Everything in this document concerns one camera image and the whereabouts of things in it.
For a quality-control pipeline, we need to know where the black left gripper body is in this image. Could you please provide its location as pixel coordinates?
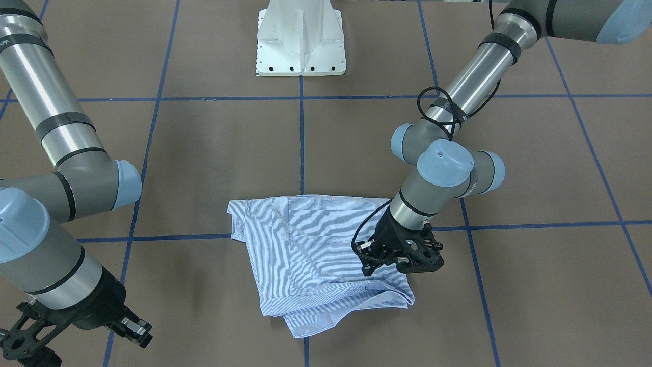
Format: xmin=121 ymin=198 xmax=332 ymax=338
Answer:
xmin=369 ymin=209 xmax=425 ymax=263

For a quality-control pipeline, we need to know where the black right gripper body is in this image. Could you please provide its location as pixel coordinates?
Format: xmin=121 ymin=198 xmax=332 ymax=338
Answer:
xmin=48 ymin=267 xmax=126 ymax=332

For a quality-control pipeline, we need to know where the light blue striped shirt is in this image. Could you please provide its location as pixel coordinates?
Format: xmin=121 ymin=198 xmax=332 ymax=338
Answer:
xmin=227 ymin=195 xmax=415 ymax=338

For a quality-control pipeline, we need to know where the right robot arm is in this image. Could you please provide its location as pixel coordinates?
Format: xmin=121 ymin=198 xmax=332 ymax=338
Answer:
xmin=2 ymin=1 xmax=152 ymax=354

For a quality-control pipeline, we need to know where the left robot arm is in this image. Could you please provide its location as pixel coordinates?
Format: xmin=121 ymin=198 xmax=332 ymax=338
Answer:
xmin=351 ymin=1 xmax=650 ymax=276

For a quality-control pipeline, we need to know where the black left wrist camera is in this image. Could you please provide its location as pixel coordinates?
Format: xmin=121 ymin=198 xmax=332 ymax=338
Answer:
xmin=396 ymin=223 xmax=445 ymax=274

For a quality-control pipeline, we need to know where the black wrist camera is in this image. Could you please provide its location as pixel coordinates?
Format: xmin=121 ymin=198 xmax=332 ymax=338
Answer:
xmin=2 ymin=297 xmax=68 ymax=366
xmin=396 ymin=223 xmax=445 ymax=274

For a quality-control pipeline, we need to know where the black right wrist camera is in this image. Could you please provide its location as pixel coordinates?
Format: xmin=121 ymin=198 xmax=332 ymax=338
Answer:
xmin=2 ymin=297 xmax=68 ymax=366

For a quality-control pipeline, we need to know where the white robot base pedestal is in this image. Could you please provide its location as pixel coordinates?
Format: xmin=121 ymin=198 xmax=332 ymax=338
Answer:
xmin=255 ymin=1 xmax=347 ymax=77

